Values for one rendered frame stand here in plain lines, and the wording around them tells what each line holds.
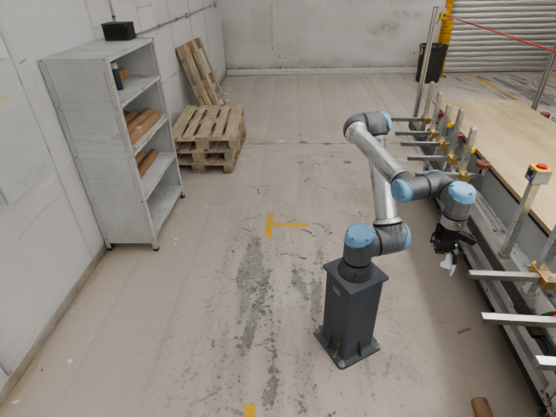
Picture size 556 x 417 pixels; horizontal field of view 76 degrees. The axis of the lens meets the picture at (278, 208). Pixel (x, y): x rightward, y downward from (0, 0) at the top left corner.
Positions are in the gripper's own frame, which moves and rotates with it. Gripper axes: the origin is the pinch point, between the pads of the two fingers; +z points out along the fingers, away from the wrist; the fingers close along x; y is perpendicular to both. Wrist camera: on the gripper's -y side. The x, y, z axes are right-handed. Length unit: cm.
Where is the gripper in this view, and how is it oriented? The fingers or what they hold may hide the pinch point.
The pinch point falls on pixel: (445, 263)
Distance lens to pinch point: 166.0
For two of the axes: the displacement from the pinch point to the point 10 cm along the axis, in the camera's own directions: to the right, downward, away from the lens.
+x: -0.5, 5.5, -8.3
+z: 0.2, 8.3, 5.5
